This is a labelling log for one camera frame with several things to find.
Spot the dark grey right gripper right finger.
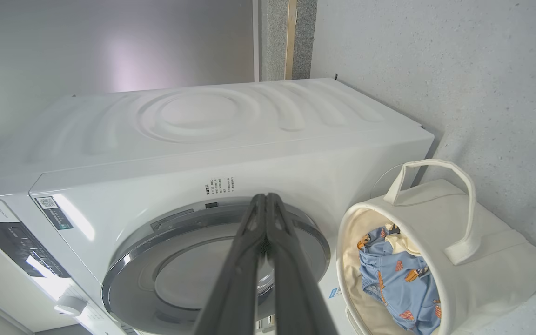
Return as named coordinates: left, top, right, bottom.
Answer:
left=264, top=193, right=339, bottom=335

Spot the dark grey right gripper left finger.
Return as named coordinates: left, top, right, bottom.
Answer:
left=194, top=193, right=268, bottom=335

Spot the round black glass washer door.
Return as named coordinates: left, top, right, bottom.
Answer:
left=101, top=198, right=332, bottom=335

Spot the blue garment with orange print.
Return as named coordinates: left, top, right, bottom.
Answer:
left=357, top=224, right=442, bottom=335

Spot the blue and cream garment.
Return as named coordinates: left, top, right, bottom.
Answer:
left=384, top=225, right=421, bottom=255

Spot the white front-load washing machine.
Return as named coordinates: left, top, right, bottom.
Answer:
left=0, top=78, right=436, bottom=335

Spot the cream canvas laundry basket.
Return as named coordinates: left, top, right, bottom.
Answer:
left=336, top=159, right=536, bottom=335

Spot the black glossy appliance control panel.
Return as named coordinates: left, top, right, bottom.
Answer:
left=0, top=221, right=71, bottom=279

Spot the small printed text label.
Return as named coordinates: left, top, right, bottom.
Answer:
left=205, top=176, right=235, bottom=195

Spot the white control knob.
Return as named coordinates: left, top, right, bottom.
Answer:
left=54, top=295, right=87, bottom=318

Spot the QR code sticker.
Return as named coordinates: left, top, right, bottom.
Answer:
left=35, top=196, right=74, bottom=231

